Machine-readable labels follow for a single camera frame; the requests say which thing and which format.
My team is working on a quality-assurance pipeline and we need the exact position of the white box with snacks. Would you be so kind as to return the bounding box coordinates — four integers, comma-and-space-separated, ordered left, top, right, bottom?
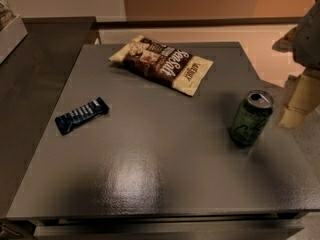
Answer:
0, 0, 28, 64

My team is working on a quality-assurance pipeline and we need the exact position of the dark blue snack bar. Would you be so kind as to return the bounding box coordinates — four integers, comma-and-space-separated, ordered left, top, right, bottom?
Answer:
55, 97, 109, 135

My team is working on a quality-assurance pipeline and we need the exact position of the green soda can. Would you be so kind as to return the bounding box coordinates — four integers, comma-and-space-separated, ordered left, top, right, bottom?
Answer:
230, 90, 274, 146

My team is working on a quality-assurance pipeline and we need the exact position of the dark side counter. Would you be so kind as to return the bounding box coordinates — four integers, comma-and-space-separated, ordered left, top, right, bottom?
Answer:
0, 16, 97, 220

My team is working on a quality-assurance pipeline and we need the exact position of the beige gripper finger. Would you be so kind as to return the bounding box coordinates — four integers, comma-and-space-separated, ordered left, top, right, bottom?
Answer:
278, 68, 320, 129
284, 27, 297, 43

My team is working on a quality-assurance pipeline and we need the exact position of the sea salt snack bag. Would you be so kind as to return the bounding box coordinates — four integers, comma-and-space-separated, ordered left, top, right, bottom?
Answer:
109, 35, 213, 96

